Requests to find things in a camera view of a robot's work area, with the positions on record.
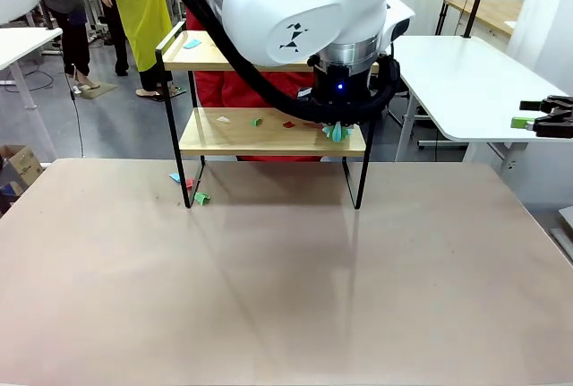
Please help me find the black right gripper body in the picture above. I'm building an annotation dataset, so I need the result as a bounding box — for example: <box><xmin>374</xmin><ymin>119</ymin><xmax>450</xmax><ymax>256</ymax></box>
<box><xmin>535</xmin><ymin>95</ymin><xmax>573</xmax><ymax>139</ymax></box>

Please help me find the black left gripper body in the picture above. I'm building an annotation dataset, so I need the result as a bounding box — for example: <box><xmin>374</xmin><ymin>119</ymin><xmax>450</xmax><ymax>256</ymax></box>
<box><xmin>312</xmin><ymin>56</ymin><xmax>375</xmax><ymax>108</ymax></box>

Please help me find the teal chenille duster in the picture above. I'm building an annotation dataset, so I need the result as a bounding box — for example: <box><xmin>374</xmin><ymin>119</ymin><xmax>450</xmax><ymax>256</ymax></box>
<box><xmin>322</xmin><ymin>120</ymin><xmax>353</xmax><ymax>143</ymax></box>

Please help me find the two-tier wood metal shelf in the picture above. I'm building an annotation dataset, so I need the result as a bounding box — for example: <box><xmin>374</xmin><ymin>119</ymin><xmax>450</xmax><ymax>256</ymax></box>
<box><xmin>154</xmin><ymin>21</ymin><xmax>375</xmax><ymax>210</ymax></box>

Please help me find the large white side table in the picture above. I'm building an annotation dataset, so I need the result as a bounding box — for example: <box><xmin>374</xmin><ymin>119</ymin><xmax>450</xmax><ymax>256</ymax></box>
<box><xmin>384</xmin><ymin>34</ymin><xmax>573</xmax><ymax>176</ymax></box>

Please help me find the wooden background desk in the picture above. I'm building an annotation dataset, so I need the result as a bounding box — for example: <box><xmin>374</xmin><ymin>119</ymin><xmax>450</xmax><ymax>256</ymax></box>
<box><xmin>444</xmin><ymin>0</ymin><xmax>525</xmax><ymax>39</ymax></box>

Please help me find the person in red jacket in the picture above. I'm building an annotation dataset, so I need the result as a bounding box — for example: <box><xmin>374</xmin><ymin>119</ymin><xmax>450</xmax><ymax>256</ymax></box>
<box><xmin>185</xmin><ymin>7</ymin><xmax>324</xmax><ymax>163</ymax></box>

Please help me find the person in yellow apron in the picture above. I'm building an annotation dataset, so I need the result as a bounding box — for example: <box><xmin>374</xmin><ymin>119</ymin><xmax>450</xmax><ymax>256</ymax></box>
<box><xmin>98</xmin><ymin>0</ymin><xmax>181</xmax><ymax>103</ymax></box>

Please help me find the brown floor mat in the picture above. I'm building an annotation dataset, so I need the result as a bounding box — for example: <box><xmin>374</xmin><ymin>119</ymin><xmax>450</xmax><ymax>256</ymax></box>
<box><xmin>73</xmin><ymin>81</ymin><xmax>119</xmax><ymax>101</ymax></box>

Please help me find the person in grey top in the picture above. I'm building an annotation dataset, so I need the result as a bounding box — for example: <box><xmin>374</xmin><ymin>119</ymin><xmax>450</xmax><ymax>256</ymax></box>
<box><xmin>42</xmin><ymin>0</ymin><xmax>103</xmax><ymax>92</ymax></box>

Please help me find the small white desk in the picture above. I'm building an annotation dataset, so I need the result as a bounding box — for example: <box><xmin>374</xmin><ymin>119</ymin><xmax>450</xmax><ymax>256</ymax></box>
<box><xmin>0</xmin><ymin>26</ymin><xmax>64</xmax><ymax>136</ymax></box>

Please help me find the cardboard box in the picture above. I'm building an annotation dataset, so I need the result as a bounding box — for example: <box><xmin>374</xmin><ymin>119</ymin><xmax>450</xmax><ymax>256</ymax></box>
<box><xmin>0</xmin><ymin>143</ymin><xmax>45</xmax><ymax>199</ymax></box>

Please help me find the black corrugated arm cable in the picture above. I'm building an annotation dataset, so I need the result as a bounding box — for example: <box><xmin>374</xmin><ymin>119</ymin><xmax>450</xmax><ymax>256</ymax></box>
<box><xmin>57</xmin><ymin>0</ymin><xmax>400</xmax><ymax>130</ymax></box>

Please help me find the grey metal frame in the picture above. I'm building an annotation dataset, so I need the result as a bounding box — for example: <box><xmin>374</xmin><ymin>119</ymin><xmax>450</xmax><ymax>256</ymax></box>
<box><xmin>549</xmin><ymin>205</ymin><xmax>573</xmax><ymax>264</ymax></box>

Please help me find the thin black floor cable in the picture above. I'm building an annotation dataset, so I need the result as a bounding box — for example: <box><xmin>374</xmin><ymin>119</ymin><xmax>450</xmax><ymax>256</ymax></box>
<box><xmin>66</xmin><ymin>80</ymin><xmax>87</xmax><ymax>159</ymax></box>

